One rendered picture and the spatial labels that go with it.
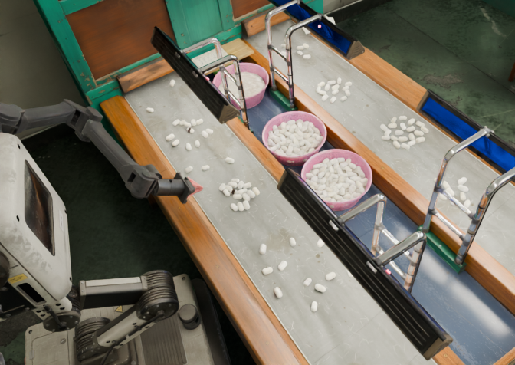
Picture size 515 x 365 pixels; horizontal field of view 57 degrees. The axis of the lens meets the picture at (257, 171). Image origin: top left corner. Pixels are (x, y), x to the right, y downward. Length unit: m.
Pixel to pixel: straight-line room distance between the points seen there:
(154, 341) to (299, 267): 0.63
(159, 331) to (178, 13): 1.38
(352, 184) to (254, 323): 0.66
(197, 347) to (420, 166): 1.08
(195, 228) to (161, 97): 0.81
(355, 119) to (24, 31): 1.94
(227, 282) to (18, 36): 2.03
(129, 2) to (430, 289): 1.65
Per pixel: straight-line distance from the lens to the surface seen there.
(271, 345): 1.51
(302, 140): 2.00
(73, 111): 1.82
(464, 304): 1.72
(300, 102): 2.13
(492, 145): 1.56
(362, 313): 1.57
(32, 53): 3.16
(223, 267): 1.64
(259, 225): 1.74
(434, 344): 1.18
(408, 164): 1.92
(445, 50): 3.78
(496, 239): 1.79
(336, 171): 1.89
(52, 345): 2.06
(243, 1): 2.49
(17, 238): 1.10
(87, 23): 2.21
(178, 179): 1.66
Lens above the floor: 2.18
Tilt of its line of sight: 49 degrees down
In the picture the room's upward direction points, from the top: 9 degrees counter-clockwise
